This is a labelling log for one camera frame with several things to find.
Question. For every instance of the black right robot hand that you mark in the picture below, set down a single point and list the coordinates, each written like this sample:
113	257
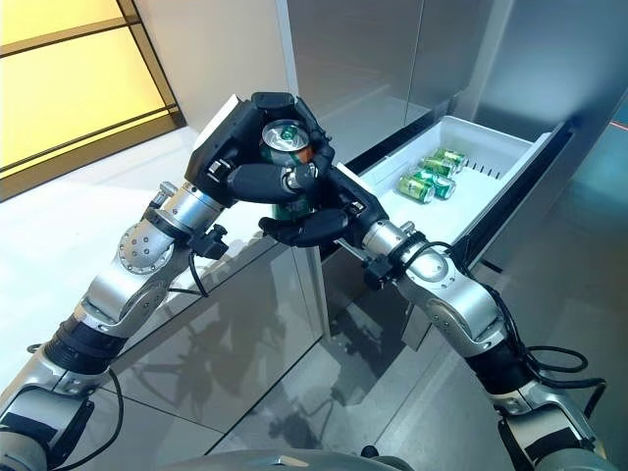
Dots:
353	201

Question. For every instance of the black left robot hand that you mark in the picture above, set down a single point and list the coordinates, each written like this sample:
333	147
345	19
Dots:
221	142

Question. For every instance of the green drink can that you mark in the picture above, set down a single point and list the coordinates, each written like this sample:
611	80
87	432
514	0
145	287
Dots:
284	137
444	187
451	157
414	186
439	166

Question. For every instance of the white drawer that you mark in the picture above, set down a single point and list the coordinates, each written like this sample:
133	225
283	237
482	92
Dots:
515	196

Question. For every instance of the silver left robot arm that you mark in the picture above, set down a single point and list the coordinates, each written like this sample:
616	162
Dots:
142	245

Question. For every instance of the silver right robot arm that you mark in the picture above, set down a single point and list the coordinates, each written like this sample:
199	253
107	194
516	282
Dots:
456	294

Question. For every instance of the steel fridge drawer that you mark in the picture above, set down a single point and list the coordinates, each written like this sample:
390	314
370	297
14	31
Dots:
363	304

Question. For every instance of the stainless steel fridge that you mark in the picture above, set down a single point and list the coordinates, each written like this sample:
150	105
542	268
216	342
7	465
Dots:
353	59

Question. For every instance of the white tall cabinet panel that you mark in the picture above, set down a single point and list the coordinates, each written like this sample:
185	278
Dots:
221	49

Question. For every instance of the white plastic drawer tray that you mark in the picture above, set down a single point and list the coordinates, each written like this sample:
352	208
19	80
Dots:
490	142

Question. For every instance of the yellow backlit window panel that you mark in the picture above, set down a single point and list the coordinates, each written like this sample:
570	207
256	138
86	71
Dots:
73	98

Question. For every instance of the white counter cabinet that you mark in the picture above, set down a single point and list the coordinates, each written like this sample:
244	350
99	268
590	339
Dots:
73	235

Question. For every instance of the grey robot torso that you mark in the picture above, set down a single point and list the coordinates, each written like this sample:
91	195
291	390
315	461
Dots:
275	463

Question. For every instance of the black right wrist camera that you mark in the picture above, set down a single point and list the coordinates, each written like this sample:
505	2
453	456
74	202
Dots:
378	272

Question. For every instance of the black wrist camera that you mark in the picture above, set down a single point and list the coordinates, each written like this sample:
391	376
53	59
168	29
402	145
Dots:
211	243
378	272

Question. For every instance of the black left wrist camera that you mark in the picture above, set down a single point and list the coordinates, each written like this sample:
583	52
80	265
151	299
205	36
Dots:
211	243

